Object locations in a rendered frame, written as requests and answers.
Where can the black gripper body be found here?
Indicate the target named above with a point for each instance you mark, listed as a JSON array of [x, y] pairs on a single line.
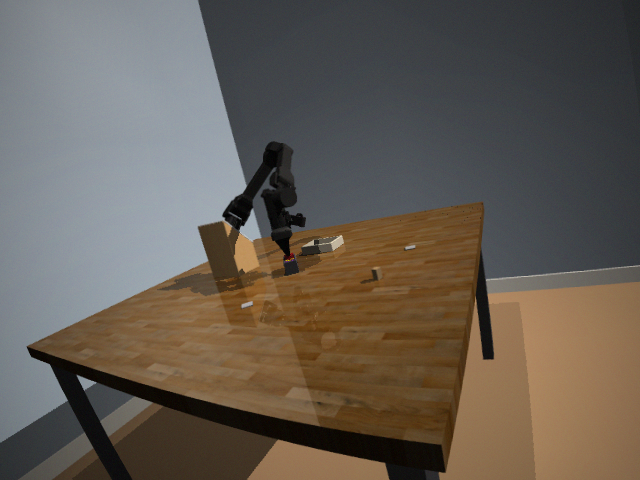
[[278, 224]]

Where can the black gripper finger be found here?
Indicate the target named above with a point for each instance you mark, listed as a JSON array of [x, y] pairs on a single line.
[[284, 245]]

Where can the white rectangular tray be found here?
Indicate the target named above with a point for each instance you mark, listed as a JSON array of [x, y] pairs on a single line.
[[322, 245]]

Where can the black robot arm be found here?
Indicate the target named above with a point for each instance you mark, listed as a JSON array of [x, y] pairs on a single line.
[[276, 155]]

